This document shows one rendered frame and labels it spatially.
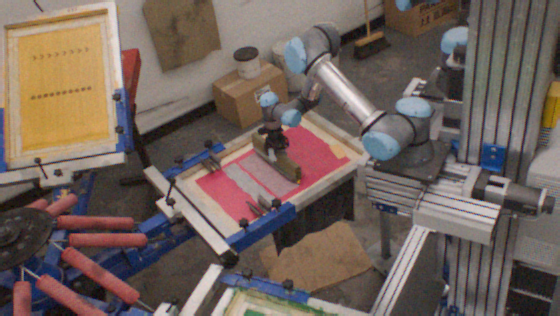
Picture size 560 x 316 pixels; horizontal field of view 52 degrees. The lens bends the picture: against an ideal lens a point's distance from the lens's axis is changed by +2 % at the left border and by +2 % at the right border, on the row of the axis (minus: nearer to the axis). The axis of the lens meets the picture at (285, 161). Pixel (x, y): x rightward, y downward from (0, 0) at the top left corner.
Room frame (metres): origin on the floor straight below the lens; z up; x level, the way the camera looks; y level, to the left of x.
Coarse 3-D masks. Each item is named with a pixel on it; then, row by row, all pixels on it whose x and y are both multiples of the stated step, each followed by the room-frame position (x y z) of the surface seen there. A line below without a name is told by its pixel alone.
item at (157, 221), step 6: (156, 216) 1.72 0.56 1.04; (162, 216) 1.71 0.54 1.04; (144, 222) 1.69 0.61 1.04; (150, 222) 1.69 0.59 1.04; (156, 222) 1.68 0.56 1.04; (162, 222) 1.68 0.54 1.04; (168, 222) 1.68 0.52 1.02; (174, 222) 1.70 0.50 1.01; (138, 228) 1.67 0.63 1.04; (144, 228) 1.66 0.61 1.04; (150, 228) 1.65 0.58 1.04; (156, 228) 1.66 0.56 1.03; (150, 234) 1.64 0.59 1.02; (156, 234) 1.65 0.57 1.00
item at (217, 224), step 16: (256, 128) 2.28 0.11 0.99; (320, 128) 2.23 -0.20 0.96; (336, 128) 2.16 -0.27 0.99; (240, 144) 2.19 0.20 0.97; (352, 144) 2.02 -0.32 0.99; (176, 176) 2.01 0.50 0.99; (336, 176) 1.82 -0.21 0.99; (352, 176) 1.84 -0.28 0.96; (192, 192) 1.88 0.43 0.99; (320, 192) 1.75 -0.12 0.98; (208, 208) 1.76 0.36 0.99; (224, 224) 1.65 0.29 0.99
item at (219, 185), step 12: (288, 132) 2.25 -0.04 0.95; (300, 132) 2.23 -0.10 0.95; (312, 144) 2.12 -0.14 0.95; (240, 156) 2.12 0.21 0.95; (252, 156) 2.11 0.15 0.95; (240, 168) 2.03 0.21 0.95; (252, 168) 2.02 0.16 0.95; (264, 168) 2.00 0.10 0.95; (204, 180) 1.99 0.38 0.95; (216, 180) 1.98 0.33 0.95; (228, 180) 1.96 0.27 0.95; (204, 192) 1.91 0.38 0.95; (216, 192) 1.90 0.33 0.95; (228, 192) 1.88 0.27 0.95
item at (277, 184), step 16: (320, 144) 2.11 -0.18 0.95; (336, 160) 1.97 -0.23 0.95; (272, 176) 1.94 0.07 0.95; (320, 176) 1.88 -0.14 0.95; (240, 192) 1.87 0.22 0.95; (272, 192) 1.83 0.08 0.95; (288, 192) 1.81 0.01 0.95; (224, 208) 1.78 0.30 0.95; (240, 208) 1.77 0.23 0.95; (272, 208) 1.73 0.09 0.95
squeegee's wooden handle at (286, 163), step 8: (256, 136) 2.12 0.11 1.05; (256, 144) 2.12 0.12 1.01; (264, 144) 2.06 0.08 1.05; (264, 152) 2.06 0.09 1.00; (280, 152) 1.97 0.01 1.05; (280, 160) 1.94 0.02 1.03; (288, 160) 1.91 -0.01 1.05; (288, 168) 1.89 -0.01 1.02; (296, 168) 1.85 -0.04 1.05; (296, 176) 1.84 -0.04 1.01
